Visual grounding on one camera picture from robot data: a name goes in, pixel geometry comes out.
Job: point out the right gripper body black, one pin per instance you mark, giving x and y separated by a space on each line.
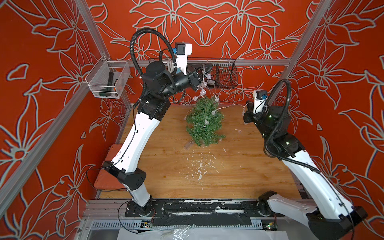
251 118

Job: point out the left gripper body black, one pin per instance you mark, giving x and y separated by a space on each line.
190 81

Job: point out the clear bulb string lights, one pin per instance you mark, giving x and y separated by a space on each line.
209 93

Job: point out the small green christmas tree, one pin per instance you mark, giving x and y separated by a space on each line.
204 122

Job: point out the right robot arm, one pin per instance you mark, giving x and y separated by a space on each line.
333 216

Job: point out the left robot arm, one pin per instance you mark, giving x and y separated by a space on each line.
159 85

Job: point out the small black device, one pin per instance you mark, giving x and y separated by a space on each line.
210 83

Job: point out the clear battery pack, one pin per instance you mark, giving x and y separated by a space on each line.
188 145

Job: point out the dark green tool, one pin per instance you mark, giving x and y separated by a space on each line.
108 90

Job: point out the orange plastic tool case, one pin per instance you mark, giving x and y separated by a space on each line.
104 180

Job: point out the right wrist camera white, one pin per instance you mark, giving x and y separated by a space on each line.
260 97

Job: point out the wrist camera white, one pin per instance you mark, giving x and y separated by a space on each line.
260 97
182 51

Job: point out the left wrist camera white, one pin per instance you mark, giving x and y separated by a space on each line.
182 51

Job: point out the black wire wall basket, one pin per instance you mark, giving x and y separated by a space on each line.
223 71

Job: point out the clear plastic wall bin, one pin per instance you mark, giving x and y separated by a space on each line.
107 79

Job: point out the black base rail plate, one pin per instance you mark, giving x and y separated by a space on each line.
204 213

